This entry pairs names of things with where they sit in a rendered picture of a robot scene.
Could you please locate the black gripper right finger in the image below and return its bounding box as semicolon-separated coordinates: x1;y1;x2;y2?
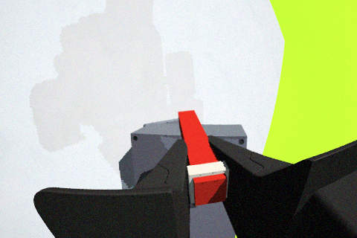
208;135;357;238

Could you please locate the red peg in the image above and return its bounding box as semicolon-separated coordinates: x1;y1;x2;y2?
178;110;229;205

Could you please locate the grey sloped panel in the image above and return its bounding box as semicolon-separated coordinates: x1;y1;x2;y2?
130;118;247;238

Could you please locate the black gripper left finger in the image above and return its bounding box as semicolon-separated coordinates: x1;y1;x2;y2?
33;139;190;238

